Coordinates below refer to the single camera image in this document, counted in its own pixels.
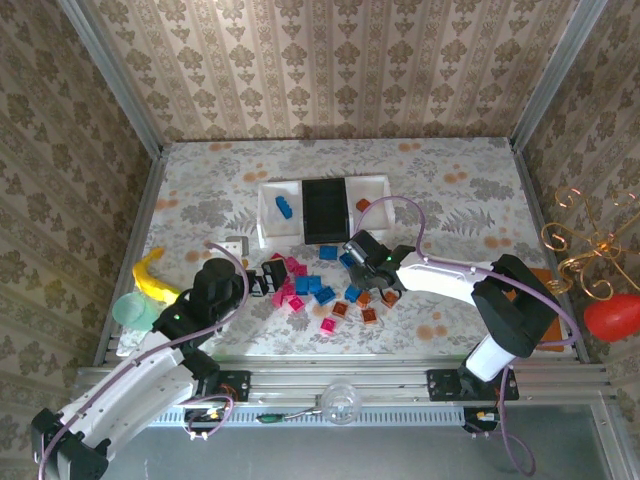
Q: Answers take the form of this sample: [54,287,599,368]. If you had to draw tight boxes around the wide aluminium frame rail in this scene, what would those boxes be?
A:
[77,357,614,404]

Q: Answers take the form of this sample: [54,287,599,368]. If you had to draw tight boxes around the gray metal panel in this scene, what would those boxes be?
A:
[107,404,619,480]

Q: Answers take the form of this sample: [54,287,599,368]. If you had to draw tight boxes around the white slotted cable duct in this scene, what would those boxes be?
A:
[147,402,469,427]

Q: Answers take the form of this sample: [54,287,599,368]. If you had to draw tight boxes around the black plastic container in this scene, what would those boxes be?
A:
[300,177,351,246]

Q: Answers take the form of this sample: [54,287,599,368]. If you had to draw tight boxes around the yellow toy banana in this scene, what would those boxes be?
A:
[132,247,181,305]

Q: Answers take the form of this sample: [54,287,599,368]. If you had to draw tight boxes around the floral tablecloth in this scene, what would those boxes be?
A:
[102,138,576,359]

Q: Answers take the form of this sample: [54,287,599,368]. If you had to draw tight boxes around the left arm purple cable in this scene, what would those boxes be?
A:
[37,242,250,479]

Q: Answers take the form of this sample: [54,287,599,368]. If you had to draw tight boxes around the white plastic container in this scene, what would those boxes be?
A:
[257,180,307,249]
[344,173,394,236]

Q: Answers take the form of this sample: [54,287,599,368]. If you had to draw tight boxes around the gold wire stand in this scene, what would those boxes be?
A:
[541,187,640,301]

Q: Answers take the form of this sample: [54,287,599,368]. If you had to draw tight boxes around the aluminium frame post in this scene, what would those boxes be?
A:
[57,0,166,157]
[508,0,609,151]

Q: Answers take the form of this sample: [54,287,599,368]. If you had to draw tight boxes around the clear glass dome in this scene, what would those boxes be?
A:
[319,383,362,426]

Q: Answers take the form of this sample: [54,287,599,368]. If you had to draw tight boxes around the green translucent cup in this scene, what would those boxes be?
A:
[112,292,161,331]

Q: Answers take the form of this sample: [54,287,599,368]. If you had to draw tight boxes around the orange mat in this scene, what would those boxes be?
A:
[504,267,574,354]

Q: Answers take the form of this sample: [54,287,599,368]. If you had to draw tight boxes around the black connector with wires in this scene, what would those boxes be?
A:
[182,403,236,444]
[462,407,501,441]

